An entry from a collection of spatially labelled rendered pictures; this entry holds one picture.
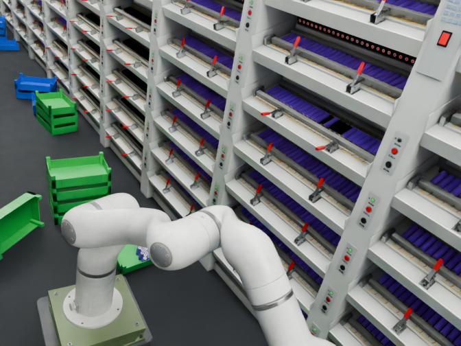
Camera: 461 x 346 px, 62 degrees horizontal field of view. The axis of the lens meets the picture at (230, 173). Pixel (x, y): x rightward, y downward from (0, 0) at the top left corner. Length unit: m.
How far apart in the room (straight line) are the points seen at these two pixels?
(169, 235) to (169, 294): 1.14
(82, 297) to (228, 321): 0.77
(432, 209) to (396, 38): 0.46
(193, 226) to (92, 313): 0.64
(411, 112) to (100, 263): 0.97
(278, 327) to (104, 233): 0.52
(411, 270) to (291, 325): 0.55
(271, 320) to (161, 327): 1.08
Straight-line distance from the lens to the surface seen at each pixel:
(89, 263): 1.25
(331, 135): 1.32
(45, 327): 1.52
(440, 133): 1.11
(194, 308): 1.91
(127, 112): 2.67
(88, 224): 1.10
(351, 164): 1.25
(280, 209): 1.59
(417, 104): 1.11
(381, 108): 1.17
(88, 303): 1.36
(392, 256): 1.28
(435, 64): 1.08
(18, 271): 2.11
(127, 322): 1.41
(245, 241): 0.77
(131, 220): 1.01
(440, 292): 1.25
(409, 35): 1.13
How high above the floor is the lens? 1.48
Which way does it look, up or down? 31 degrees down
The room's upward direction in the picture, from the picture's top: 12 degrees clockwise
